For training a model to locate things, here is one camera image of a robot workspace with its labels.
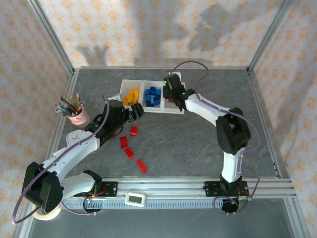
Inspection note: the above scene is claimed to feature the white three-compartment container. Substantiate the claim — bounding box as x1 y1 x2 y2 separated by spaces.
118 79 185 115

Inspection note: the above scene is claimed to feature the pink cup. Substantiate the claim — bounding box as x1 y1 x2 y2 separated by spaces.
67 106 90 128

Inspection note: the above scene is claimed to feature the small white clock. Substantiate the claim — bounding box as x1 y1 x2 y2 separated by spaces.
66 130 86 147

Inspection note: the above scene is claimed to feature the white digital timer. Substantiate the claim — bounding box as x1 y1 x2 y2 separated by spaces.
124 192 147 208

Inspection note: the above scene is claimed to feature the beige masking tape roll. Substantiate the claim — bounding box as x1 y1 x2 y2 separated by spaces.
32 205 62 221

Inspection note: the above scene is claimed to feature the aluminium frame bar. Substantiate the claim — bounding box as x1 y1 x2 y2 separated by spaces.
73 66 250 70

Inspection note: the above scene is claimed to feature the aluminium side rail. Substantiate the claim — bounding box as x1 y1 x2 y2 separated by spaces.
247 70 290 179
32 69 80 179

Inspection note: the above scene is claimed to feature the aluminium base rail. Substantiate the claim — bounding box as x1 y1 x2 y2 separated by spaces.
59 177 297 199

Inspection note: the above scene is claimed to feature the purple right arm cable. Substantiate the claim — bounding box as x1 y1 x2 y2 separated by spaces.
172 60 262 215

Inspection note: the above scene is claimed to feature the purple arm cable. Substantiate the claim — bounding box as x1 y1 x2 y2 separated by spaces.
12 95 111 226
172 60 262 215

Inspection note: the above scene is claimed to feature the aluminium frame post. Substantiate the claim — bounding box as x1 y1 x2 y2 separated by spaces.
247 0 295 75
26 0 75 75

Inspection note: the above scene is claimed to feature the grey slotted cable duct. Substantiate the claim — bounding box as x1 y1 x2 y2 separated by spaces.
60 198 248 209

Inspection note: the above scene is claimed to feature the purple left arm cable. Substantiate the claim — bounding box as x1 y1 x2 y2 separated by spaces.
12 95 111 226

